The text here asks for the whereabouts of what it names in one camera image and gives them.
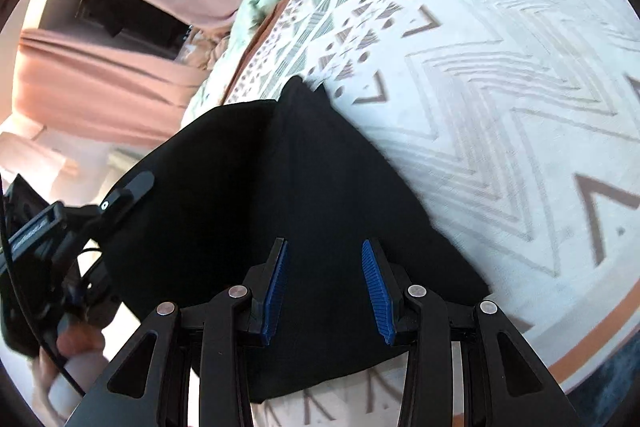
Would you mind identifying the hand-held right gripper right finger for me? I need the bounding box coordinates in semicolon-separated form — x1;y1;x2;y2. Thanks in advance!
361;238;583;427

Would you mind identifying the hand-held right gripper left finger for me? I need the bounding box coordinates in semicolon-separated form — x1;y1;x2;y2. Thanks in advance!
64;237;291;427

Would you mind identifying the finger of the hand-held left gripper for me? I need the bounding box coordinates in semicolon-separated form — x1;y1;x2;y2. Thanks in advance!
75;171;156;228

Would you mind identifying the black garment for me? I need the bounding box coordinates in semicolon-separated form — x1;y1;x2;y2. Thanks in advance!
102;76;491;405

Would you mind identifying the person's left hand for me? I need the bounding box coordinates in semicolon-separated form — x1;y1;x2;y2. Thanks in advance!
32;322;106;403

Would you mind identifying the dark window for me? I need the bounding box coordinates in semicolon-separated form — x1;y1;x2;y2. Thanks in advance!
37;0;193;60

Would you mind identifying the white geometric patterned blanket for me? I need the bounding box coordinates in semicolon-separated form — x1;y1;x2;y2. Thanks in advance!
180;0;640;427

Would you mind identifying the black cable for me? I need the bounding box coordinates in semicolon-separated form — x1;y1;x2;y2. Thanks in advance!
0;172;88;400

